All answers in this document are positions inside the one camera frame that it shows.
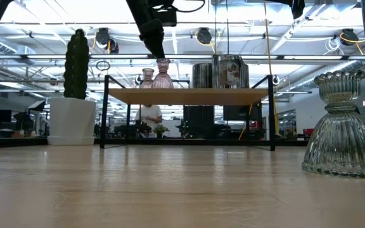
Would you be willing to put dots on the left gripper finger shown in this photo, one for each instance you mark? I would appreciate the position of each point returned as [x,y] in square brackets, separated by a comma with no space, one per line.
[154,38]

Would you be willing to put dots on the pink ribbed glass candle holder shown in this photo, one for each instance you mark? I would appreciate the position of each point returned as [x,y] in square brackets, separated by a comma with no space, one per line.
[163,76]
[146,79]

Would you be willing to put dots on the floral print candle tin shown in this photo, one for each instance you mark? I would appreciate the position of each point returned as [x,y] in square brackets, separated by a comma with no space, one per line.
[230,73]
[246,76]
[201,76]

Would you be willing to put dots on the long ceiling light bar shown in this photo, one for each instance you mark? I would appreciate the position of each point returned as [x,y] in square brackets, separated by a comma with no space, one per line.
[182,57]

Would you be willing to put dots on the wooden shelf with black legs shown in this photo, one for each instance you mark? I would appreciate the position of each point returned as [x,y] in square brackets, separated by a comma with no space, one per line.
[189,96]

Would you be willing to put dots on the person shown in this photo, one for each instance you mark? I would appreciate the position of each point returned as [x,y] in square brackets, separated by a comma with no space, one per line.
[149,115]

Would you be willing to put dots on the green cactus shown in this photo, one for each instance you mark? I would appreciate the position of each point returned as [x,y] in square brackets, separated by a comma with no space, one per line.
[76,63]

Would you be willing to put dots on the small potted plant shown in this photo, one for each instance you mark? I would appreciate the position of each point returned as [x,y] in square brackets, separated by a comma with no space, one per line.
[159,129]

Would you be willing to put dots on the dark cabinet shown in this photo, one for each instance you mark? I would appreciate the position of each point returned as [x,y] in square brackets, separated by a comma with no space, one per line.
[198,122]

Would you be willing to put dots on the dark wide screen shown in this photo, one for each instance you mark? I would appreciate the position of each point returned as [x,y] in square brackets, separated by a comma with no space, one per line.
[239,113]

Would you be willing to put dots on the white plant pot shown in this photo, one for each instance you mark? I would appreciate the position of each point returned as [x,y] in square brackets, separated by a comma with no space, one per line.
[73,122]

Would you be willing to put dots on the red box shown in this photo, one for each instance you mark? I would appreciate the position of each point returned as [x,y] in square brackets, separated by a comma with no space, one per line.
[308,132]

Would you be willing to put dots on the silver air duct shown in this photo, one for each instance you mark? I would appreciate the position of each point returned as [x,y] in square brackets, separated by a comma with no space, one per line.
[328,74]
[2,46]

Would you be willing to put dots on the black aluminium table frame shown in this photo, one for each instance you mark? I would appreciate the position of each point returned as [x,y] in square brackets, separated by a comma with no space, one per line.
[17,143]

